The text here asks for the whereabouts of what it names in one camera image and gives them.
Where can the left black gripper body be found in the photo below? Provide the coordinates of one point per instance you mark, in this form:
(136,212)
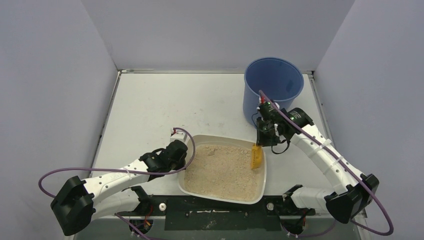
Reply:
(179,150)

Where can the blue plastic bucket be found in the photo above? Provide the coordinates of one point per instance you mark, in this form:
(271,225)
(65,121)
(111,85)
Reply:
(279,79)

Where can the beige cat litter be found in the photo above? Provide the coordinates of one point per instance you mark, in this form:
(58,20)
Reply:
(223,172)

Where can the orange plastic litter scoop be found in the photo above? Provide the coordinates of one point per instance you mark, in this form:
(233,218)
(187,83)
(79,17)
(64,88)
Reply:
(256,156)

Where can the white plastic litter tray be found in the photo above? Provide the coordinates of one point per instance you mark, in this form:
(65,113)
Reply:
(199,140)

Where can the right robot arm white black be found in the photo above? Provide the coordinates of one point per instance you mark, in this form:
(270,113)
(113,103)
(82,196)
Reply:
(348,195)

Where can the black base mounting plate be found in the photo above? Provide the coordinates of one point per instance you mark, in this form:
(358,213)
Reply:
(190,213)

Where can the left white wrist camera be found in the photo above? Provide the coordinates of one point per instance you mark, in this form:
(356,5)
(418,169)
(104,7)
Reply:
(178,135)

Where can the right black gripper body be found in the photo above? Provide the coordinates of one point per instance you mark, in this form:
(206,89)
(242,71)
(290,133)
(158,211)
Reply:
(265,131)

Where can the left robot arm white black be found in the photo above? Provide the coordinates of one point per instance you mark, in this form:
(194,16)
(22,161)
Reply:
(81,201)

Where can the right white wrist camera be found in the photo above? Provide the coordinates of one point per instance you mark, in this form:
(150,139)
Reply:
(262,101)

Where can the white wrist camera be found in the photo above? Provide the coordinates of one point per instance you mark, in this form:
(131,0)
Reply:
(262,101)
(178,135)

